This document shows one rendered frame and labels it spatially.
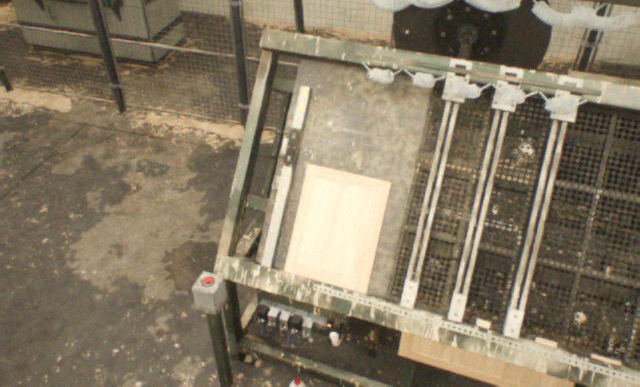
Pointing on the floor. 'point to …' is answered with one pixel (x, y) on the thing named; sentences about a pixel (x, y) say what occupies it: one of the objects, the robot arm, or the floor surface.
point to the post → (220, 348)
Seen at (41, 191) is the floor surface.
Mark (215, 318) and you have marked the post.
